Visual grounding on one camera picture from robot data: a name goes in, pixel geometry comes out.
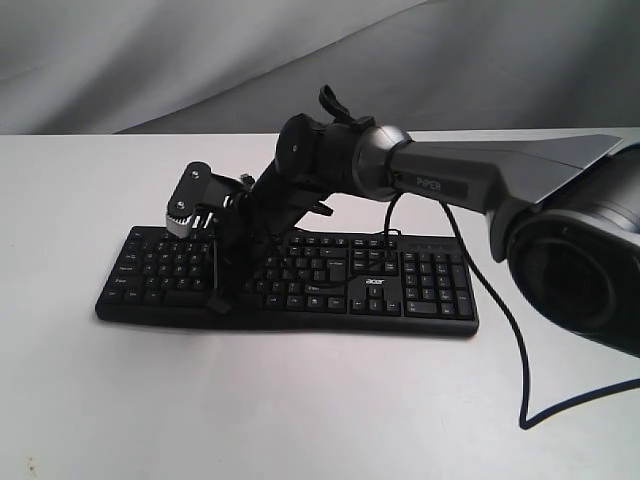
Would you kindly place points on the white backdrop cloth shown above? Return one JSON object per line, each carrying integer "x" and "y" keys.
{"x": 148, "y": 67}

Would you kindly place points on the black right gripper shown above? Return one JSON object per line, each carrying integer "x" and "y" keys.
{"x": 250, "y": 221}

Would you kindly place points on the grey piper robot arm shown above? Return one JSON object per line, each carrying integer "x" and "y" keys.
{"x": 562, "y": 213}

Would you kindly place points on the black acer keyboard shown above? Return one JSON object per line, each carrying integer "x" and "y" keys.
{"x": 313, "y": 281}

